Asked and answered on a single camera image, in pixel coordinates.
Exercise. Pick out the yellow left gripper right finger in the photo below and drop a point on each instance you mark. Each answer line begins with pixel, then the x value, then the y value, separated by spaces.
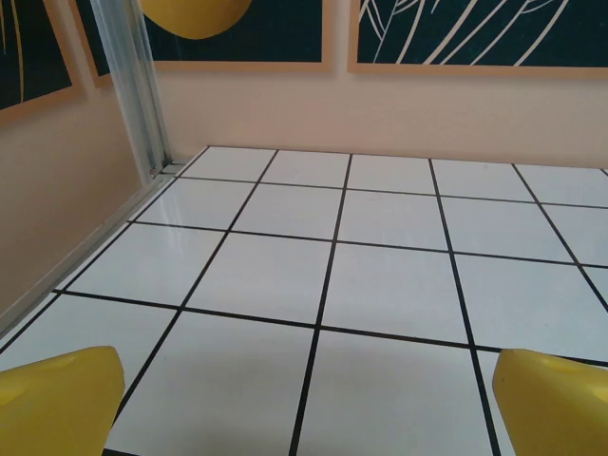
pixel 556 408

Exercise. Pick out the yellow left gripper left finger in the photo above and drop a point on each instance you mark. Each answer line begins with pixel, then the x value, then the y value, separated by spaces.
pixel 57 408

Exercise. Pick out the aluminium table edge rail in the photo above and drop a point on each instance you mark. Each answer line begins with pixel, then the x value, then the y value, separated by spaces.
pixel 95 243

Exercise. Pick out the aluminium frame post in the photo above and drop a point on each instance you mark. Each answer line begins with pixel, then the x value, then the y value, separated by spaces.
pixel 138 95

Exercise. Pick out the wall panel large peach circle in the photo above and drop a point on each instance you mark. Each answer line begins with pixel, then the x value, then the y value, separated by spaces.
pixel 38 57

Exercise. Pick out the narrow dark wall panel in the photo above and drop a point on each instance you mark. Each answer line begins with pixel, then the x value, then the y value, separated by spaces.
pixel 97 43

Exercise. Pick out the wall panel orange circle leaves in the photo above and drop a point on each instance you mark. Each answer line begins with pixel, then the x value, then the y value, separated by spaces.
pixel 475 47

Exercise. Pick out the wall panel with golden oval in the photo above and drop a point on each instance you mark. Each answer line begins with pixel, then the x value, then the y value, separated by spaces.
pixel 285 28

